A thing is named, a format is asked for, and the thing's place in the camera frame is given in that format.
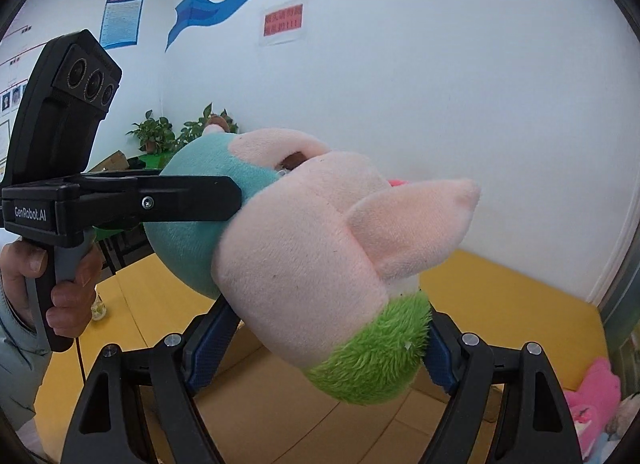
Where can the person's left forearm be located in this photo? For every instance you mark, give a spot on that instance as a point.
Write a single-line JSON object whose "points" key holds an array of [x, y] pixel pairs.
{"points": [[17, 359]]}

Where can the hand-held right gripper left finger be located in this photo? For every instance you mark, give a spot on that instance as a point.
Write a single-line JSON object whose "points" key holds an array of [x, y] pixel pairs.
{"points": [[212, 344]]}

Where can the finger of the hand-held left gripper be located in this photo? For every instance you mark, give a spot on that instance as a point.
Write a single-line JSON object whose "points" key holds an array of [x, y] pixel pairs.
{"points": [[120, 173], [190, 199]]}

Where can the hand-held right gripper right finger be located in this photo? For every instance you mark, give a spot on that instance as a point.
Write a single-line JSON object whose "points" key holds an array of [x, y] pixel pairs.
{"points": [[442, 364]]}

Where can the pink teal pig plush toy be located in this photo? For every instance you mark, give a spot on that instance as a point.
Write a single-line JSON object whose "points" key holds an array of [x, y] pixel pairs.
{"points": [[300, 254]]}

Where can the blue wave wall decal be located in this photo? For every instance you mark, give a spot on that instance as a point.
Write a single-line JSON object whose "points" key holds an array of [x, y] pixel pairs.
{"points": [[200, 11]]}

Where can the green cloth covered table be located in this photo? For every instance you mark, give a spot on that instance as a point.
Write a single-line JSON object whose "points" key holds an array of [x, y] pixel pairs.
{"points": [[150, 161]]}

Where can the yellow desktop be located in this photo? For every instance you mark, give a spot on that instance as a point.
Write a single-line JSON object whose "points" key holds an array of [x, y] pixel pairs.
{"points": [[500, 304]]}

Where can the potted green plant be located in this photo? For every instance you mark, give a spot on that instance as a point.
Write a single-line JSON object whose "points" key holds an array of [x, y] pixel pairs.
{"points": [[150, 133], [197, 126]]}

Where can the blue wall poster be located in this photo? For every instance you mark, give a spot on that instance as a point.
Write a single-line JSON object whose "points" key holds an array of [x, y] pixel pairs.
{"points": [[121, 21]]}

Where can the red wall sign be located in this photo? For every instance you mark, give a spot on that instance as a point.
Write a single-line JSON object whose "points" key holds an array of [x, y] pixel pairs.
{"points": [[282, 23]]}

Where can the black plastic crates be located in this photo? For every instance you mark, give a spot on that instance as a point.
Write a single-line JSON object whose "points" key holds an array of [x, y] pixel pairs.
{"points": [[125, 254]]}

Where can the person's left hand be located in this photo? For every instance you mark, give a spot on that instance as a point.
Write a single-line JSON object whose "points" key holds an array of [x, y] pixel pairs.
{"points": [[75, 309]]}

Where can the wall chart with photos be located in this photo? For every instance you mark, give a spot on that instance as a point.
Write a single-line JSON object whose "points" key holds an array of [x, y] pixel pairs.
{"points": [[12, 93]]}

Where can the grey metal door frame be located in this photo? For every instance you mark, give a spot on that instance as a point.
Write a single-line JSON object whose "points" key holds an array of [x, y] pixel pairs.
{"points": [[612, 314]]}

